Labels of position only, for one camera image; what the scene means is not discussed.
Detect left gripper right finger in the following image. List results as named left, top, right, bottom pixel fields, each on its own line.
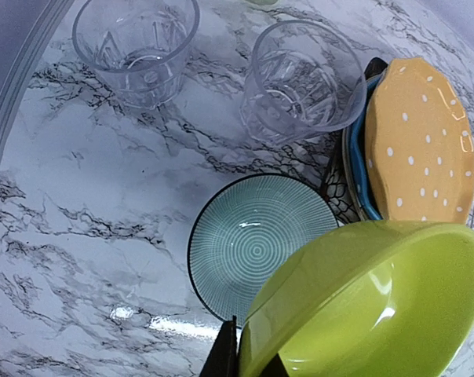
left=257, top=353, right=287, bottom=377

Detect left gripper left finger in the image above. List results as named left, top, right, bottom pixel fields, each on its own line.
left=199, top=316, right=238, bottom=377

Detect lime green bowl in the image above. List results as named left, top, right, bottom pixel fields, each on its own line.
left=239, top=221, right=474, bottom=376

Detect white patterned bowl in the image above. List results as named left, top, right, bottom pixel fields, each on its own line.
left=187, top=174, right=339, bottom=327

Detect black floral square plate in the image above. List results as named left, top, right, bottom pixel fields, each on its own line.
left=319, top=57, right=391, bottom=229

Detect blue polka dot plate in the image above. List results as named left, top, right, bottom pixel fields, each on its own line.
left=342, top=74, right=382, bottom=221

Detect orange polka dot plate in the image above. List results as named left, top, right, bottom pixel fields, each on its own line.
left=365, top=57, right=474, bottom=224

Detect clear glass blue flower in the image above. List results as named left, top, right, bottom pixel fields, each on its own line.
left=240, top=20, right=367, bottom=145

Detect clear glass red flower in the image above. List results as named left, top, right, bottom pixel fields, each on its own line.
left=72, top=0, right=200, bottom=109

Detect pale green mug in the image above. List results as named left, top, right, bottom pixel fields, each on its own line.
left=247, top=0, right=278, bottom=6

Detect left aluminium frame post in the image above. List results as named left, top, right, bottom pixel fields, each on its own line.
left=0, top=0, right=73, bottom=165

